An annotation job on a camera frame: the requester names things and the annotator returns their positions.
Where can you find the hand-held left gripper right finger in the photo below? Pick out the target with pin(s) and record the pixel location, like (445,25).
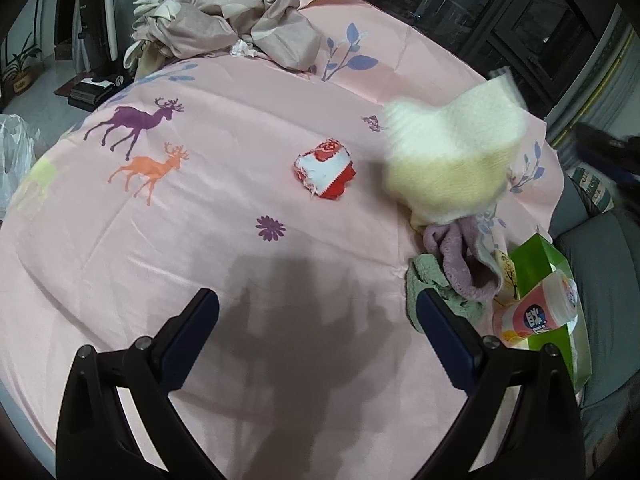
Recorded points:
(445,340)

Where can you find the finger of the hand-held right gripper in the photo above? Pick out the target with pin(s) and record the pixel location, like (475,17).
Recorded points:
(605,150)

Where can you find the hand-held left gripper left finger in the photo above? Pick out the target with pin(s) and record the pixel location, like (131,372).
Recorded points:
(192,340)

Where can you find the pink plastic cup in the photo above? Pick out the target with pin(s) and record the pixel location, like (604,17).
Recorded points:
(530,317)

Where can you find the green box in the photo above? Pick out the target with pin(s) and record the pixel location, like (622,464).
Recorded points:
(537,260)

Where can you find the yellow white knitted hat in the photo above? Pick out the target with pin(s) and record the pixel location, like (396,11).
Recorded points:
(450,160)

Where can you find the striped cushion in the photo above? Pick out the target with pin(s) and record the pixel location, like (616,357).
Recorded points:
(595,195)

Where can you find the green towel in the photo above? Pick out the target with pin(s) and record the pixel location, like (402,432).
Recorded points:
(425,272)

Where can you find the purple fluffy sock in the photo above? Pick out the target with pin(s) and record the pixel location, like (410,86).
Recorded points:
(455,255)

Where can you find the grey sofa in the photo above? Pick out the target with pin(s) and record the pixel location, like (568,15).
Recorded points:
(610,260)

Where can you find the dark glass window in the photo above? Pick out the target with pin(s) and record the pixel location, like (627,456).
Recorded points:
(475,20)

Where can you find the red white cloth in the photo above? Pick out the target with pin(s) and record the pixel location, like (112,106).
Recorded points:
(325,170)

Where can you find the pink printed blanket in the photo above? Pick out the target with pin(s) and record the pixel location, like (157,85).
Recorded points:
(250,135)

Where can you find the clear plastic bag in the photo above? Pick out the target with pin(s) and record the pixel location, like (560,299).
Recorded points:
(17,160)

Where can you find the black low stand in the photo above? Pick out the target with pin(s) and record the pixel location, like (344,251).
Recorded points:
(90,87)

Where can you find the potted plant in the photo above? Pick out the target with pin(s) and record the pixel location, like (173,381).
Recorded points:
(22,77)

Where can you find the beige crumpled cloth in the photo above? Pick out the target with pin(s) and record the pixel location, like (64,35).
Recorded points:
(210,25)

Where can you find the black cabinet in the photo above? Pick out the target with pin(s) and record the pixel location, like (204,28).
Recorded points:
(95,20)

